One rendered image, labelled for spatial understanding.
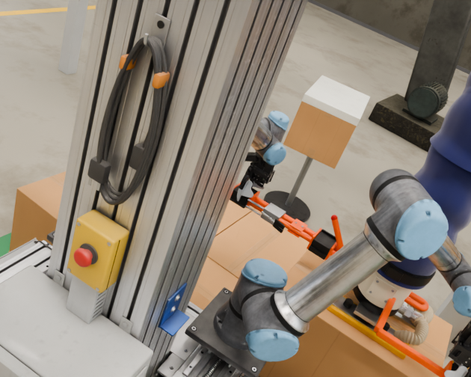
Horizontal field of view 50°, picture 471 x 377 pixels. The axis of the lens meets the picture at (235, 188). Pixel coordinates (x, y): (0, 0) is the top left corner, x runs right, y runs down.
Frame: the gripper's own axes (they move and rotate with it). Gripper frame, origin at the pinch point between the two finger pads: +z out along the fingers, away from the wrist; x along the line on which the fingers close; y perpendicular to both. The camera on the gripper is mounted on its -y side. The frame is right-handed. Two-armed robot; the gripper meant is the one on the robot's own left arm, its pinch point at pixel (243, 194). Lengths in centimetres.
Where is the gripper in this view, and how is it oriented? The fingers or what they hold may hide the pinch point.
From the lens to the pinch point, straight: 191.3
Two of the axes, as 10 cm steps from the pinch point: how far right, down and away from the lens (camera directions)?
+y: 8.2, 5.0, -2.9
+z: -3.1, 8.0, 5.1
